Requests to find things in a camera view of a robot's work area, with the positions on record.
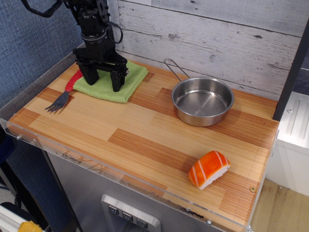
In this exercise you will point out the black right frame post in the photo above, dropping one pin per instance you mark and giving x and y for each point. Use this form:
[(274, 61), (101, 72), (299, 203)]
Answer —
[(292, 76)]

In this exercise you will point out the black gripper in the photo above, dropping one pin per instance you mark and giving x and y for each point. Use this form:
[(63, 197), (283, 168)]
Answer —
[(99, 54)]

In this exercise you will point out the silver dispenser button panel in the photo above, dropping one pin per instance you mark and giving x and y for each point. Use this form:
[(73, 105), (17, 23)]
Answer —
[(130, 213)]

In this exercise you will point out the stainless steel pan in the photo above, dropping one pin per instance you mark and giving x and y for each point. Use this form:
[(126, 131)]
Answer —
[(202, 101)]

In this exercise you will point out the clear acrylic front guard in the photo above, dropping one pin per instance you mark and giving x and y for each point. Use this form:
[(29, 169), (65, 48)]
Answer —
[(33, 168)]

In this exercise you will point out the white appliance at right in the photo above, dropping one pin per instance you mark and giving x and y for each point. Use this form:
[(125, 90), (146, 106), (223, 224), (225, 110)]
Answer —
[(288, 165)]

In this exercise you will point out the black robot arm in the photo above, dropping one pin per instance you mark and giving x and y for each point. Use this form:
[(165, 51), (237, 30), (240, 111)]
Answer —
[(91, 15)]

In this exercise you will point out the green cloth napkin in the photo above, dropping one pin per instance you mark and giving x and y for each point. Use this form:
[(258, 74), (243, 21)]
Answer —
[(102, 88)]

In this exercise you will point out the red-handled metal fork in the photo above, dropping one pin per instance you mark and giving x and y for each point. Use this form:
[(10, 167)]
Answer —
[(61, 101)]

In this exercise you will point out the yellow and black object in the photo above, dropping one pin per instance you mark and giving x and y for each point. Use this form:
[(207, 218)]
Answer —
[(27, 226)]

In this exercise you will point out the stainless steel cabinet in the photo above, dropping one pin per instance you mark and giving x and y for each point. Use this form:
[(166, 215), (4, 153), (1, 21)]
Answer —
[(84, 189)]

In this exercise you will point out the salmon nigiri sushi toy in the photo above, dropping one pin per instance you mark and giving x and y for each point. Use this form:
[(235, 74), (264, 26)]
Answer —
[(208, 169)]

